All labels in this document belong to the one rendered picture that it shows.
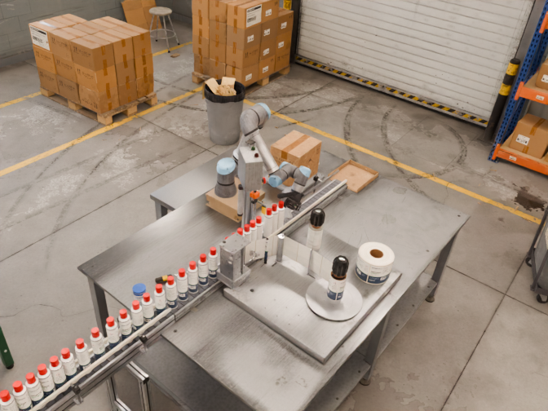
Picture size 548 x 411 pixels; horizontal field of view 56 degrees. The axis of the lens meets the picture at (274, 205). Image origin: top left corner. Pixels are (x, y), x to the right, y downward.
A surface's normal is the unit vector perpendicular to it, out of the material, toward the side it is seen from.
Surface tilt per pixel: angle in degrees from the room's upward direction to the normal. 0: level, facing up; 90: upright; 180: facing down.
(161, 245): 0
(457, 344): 0
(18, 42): 90
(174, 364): 1
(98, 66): 88
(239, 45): 90
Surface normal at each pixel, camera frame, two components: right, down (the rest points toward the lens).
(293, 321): 0.07, -0.80
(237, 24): -0.57, 0.47
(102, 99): 0.77, 0.40
